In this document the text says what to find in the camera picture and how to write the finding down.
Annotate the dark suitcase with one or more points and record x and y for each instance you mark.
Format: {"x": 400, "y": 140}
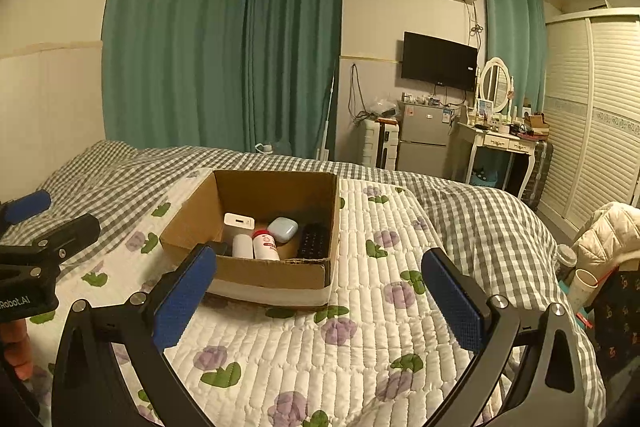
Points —
{"x": 541, "y": 174}

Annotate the glass jar with lid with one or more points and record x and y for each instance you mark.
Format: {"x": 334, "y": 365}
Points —
{"x": 566, "y": 257}

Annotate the person's left hand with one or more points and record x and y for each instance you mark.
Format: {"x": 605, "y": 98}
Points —
{"x": 15, "y": 347}

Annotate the white floral quilt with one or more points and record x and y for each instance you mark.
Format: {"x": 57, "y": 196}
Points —
{"x": 350, "y": 357}

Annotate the white power adapter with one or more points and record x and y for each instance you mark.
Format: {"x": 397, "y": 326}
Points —
{"x": 239, "y": 223}

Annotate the blue earbuds case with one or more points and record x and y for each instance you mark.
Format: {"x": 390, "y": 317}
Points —
{"x": 283, "y": 228}

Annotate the red capped white bottle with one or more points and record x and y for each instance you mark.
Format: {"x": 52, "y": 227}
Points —
{"x": 265, "y": 248}

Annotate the brown cardboard box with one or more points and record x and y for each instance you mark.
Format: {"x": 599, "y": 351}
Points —
{"x": 270, "y": 274}

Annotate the blue basin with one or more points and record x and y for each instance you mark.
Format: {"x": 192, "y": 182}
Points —
{"x": 484, "y": 177}

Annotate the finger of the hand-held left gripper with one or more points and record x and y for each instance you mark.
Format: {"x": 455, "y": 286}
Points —
{"x": 67, "y": 233}
{"x": 27, "y": 205}

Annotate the green corner curtain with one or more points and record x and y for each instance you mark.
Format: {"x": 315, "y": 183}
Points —
{"x": 295, "y": 52}

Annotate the white pole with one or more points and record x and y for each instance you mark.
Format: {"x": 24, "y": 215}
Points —
{"x": 327, "y": 122}

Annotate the grey checked duvet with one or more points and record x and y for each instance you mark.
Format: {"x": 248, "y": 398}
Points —
{"x": 480, "y": 227}

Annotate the white dressing table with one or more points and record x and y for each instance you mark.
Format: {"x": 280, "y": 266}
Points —
{"x": 492, "y": 141}

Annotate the white paper cup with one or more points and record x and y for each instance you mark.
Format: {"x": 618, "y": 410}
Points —
{"x": 582, "y": 287}

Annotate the white suitcase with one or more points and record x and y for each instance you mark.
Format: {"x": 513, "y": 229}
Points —
{"x": 372, "y": 142}

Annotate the clear plastic bag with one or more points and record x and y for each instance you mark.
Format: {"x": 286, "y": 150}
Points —
{"x": 384, "y": 104}

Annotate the white down jacket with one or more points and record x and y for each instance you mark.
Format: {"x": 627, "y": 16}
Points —
{"x": 607, "y": 232}

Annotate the grey small fridge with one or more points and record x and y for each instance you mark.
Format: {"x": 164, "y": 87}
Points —
{"x": 424, "y": 134}

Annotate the black remote control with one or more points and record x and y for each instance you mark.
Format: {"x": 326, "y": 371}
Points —
{"x": 312, "y": 239}

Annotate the white louvred wardrobe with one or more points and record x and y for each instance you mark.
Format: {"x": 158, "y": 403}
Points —
{"x": 600, "y": 127}

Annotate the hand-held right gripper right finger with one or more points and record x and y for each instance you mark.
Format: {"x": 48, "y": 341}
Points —
{"x": 452, "y": 302}

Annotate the small photo frame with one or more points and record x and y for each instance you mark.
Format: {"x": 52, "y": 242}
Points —
{"x": 484, "y": 106}

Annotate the white oval mirror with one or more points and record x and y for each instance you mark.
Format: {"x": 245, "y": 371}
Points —
{"x": 494, "y": 81}

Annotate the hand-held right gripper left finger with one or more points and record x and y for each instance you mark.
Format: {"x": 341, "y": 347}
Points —
{"x": 185, "y": 302}

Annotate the wide green curtain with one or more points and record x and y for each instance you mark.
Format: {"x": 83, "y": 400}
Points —
{"x": 172, "y": 37}

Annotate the dark patterned garment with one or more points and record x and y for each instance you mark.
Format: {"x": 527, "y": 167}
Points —
{"x": 617, "y": 322}

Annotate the white handheld device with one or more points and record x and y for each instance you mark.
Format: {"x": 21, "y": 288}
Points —
{"x": 242, "y": 247}

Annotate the black wall television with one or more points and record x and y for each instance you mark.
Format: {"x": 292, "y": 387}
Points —
{"x": 439, "y": 61}

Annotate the narrow green curtain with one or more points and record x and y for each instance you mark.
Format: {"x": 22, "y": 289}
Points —
{"x": 536, "y": 47}

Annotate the green window curtain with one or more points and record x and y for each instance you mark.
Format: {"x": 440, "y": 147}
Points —
{"x": 505, "y": 22}

